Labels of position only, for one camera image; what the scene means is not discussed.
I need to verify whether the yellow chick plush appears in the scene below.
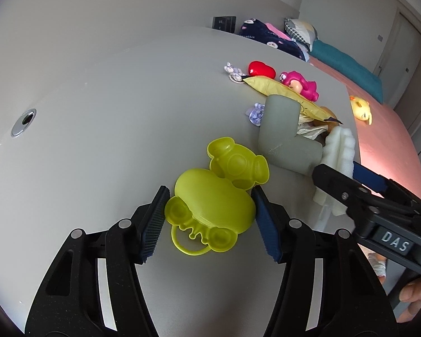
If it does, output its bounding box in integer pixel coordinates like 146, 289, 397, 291
349, 95, 373, 125

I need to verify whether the black box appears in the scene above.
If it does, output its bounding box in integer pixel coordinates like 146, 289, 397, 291
212, 16, 237, 34

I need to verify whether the white ridged foam piece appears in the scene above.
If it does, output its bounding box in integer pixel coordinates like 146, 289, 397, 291
312, 126, 358, 218

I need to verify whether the purple checked bow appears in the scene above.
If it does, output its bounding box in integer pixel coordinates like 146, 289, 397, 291
245, 103, 266, 126

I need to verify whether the white purple hair clip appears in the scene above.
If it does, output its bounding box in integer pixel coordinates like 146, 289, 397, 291
225, 62, 247, 84

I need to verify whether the pink blanket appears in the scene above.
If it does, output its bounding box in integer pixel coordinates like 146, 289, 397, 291
266, 23, 292, 42

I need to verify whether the red heart toy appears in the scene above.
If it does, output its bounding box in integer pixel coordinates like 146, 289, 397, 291
248, 61, 276, 79

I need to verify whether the bed with pink sheet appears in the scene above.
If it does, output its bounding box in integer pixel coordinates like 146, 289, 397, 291
307, 56, 421, 204

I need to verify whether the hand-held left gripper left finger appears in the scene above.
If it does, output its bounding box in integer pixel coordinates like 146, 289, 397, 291
24, 185, 171, 337

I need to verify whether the patterned grey yellow pillow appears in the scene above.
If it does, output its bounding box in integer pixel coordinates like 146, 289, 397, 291
284, 17, 319, 51

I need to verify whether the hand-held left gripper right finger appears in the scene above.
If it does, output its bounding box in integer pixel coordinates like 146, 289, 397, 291
251, 186, 397, 337

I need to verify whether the teal pillow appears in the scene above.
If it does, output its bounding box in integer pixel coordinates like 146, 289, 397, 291
309, 39, 384, 104

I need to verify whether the metal desk grommet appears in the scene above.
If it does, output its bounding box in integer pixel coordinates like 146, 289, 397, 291
10, 109, 36, 137

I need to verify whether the pink doll toy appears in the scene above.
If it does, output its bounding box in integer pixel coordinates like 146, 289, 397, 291
279, 71, 320, 102

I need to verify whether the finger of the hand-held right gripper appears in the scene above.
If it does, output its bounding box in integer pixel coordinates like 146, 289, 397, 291
352, 161, 395, 197
311, 163, 374, 218

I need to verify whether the grey foam corner piece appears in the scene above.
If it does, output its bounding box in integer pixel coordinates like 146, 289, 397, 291
258, 94, 324, 175

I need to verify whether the navy printed blanket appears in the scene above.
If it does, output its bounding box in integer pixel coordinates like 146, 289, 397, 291
239, 17, 307, 62

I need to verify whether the person's right hand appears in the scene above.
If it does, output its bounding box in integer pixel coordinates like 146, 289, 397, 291
397, 277, 421, 324

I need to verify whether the yellow plastic packet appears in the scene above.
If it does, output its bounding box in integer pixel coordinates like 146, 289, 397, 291
242, 75, 342, 125

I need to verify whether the pale wrapper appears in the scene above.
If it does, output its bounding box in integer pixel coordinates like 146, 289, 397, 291
296, 112, 332, 144

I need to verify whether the yellow-green monkey-shaped plastic box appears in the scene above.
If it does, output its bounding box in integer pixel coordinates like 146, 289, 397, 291
164, 137, 270, 256

